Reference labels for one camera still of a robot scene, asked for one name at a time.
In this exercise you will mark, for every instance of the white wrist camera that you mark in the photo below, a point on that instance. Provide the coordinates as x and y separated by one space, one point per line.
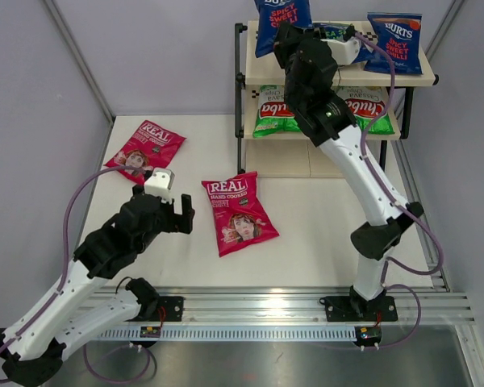
346 52
159 184

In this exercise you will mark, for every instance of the white slotted cable duct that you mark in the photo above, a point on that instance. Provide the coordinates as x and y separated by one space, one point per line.
192 333

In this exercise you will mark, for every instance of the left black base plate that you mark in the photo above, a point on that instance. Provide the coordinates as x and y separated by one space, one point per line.
165 308

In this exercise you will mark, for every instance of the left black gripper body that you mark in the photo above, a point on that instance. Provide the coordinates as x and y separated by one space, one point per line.
177 218

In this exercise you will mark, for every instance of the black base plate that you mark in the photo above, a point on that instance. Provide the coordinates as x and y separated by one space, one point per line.
346 309
165 308

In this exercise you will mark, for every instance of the pink real chips bag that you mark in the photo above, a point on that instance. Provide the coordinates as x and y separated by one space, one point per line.
151 146
239 218

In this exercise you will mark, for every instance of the beige three-tier shelf rack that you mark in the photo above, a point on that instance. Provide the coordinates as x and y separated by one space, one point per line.
292 154

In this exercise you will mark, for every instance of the blue Burts sea salt bag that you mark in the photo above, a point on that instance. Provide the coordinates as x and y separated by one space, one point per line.
326 33

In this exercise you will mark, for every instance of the green Chuba bag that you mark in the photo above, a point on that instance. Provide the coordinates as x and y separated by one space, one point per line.
367 103
273 115

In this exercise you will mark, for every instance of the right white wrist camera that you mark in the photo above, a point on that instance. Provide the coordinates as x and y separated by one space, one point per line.
346 52

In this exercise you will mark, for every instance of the blue Burts chilli bag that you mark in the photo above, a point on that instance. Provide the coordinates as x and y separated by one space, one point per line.
398 35
272 13

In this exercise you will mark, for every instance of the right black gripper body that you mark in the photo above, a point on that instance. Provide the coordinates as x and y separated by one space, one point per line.
295 36

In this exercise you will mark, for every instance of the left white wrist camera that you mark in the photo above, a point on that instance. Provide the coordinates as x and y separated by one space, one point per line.
159 184

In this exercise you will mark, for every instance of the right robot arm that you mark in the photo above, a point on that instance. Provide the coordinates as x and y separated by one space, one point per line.
330 125

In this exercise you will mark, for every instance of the aluminium mounting rail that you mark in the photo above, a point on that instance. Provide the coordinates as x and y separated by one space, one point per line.
265 306

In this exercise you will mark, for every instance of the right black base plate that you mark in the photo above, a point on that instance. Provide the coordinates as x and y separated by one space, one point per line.
346 309

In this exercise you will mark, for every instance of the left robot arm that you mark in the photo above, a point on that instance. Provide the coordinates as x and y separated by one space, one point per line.
34 349

